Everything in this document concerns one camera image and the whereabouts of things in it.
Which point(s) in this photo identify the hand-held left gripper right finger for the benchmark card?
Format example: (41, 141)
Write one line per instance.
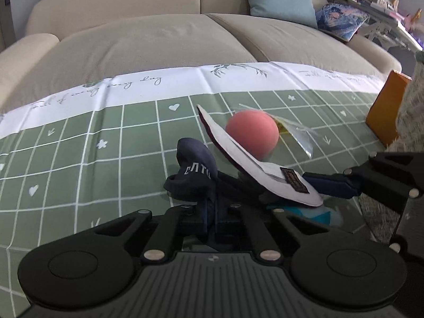
(258, 238)

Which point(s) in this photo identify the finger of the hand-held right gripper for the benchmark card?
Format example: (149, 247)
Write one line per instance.
(331, 185)

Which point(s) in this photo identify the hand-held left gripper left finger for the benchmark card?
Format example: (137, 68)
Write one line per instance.
(172, 225)

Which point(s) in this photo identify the navy sock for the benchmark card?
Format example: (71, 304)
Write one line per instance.
(195, 162)

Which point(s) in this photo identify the orange cardboard box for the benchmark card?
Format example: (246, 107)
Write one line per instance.
(387, 106)

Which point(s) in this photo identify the teal knit sock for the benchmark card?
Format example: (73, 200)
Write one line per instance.
(318, 217)

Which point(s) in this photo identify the clear plastic bag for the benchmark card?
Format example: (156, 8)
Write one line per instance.
(301, 135)

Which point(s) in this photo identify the green checked tablecloth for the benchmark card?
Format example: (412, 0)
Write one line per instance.
(99, 172)

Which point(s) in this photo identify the pink ball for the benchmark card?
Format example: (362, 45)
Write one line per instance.
(251, 129)

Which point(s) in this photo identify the blue patterned book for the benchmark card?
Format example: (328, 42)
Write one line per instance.
(341, 20)

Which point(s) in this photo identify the white study desk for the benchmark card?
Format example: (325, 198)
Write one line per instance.
(391, 23)

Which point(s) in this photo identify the beige sofa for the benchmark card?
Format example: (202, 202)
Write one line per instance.
(149, 46)

